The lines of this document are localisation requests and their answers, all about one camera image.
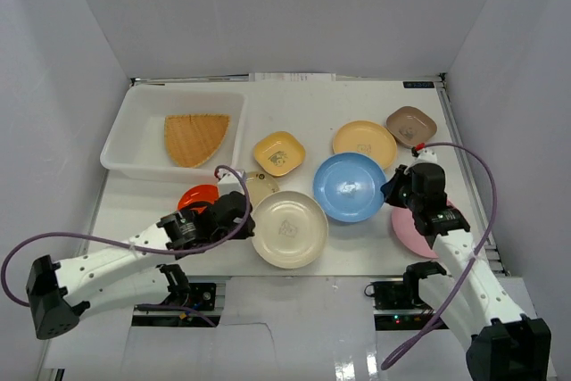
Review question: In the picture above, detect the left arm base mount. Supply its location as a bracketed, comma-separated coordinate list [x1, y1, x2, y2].
[133, 280, 219, 324]

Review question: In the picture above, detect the blue round plate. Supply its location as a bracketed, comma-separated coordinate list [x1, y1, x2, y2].
[312, 153, 387, 223]

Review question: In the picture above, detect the woven fan-shaped basket plate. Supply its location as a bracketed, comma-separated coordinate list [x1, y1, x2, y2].
[164, 113, 230, 169]

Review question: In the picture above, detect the dark table label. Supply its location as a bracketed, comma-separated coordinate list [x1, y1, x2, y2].
[402, 81, 434, 89]

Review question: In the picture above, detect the yellow square panda dish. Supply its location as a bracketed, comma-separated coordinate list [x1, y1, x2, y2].
[252, 131, 306, 178]

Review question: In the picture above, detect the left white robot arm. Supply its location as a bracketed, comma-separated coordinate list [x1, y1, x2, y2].
[26, 192, 255, 340]

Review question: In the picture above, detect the orange round plate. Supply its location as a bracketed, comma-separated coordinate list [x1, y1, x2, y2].
[178, 184, 219, 210]

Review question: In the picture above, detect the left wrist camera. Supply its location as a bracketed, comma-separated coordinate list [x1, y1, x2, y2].
[216, 169, 244, 197]

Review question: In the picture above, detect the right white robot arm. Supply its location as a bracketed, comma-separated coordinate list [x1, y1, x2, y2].
[381, 162, 551, 380]

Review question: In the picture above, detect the white plastic bin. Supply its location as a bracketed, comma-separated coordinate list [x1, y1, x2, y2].
[100, 84, 247, 183]

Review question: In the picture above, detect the beige patterned small plate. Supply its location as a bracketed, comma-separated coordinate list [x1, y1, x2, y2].
[245, 171, 280, 208]

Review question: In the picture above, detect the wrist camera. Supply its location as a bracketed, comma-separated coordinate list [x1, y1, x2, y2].
[411, 144, 438, 165]
[216, 169, 244, 197]

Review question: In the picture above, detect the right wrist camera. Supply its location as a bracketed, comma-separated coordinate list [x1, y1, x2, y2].
[411, 144, 438, 165]

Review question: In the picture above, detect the pink round plate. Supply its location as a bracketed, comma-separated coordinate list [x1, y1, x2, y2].
[391, 207, 438, 260]

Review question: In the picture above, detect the tan round plate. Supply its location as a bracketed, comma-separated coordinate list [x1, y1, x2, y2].
[332, 120, 397, 170]

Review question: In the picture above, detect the brown square dish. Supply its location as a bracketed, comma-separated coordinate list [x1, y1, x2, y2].
[385, 106, 438, 148]

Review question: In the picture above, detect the paper sheet at back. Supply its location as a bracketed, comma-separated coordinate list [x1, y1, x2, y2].
[249, 72, 336, 82]

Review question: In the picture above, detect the cream round plate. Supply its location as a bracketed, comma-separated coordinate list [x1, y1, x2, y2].
[252, 191, 329, 269]

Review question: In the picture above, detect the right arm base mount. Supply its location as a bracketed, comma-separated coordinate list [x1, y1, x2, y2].
[363, 279, 434, 333]

